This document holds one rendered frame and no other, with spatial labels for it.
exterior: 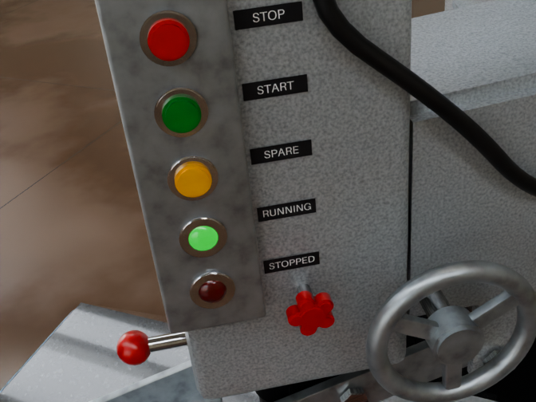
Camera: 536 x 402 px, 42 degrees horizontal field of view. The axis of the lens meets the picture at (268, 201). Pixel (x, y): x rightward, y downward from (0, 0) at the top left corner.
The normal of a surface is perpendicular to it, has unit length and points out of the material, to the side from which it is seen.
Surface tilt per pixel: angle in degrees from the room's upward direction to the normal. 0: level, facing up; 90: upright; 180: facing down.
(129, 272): 0
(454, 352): 90
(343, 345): 90
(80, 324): 0
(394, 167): 90
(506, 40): 4
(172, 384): 90
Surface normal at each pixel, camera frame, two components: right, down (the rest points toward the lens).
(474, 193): 0.17, 0.51
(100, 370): -0.09, -0.84
